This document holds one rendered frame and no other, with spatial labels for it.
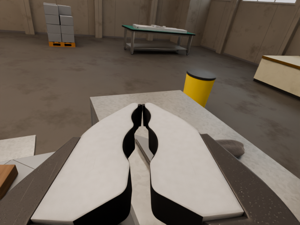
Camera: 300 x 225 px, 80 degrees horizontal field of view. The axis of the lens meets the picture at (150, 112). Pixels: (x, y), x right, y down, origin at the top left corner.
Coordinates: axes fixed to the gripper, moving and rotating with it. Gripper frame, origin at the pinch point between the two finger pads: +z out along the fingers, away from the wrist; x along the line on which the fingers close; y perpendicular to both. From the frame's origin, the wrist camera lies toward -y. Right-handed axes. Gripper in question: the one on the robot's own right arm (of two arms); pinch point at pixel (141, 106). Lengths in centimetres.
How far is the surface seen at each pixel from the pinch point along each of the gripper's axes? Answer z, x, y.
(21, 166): 45, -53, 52
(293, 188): 27, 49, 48
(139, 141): 43, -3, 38
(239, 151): 41, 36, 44
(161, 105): 79, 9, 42
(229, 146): 44, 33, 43
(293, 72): 417, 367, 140
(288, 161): 156, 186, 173
